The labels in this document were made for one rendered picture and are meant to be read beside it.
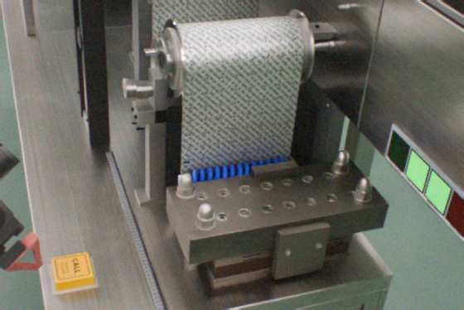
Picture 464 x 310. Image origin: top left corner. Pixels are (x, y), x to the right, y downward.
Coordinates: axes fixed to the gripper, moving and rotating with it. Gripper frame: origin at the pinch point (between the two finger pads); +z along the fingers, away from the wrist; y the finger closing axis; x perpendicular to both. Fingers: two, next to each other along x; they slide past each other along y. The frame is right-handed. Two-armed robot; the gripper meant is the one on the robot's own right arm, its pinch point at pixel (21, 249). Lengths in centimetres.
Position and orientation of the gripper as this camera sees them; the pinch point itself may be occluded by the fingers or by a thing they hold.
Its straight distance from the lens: 112.6
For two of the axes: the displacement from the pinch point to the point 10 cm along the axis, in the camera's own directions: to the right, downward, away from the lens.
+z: 3.0, 5.5, 7.8
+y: -6.8, -4.4, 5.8
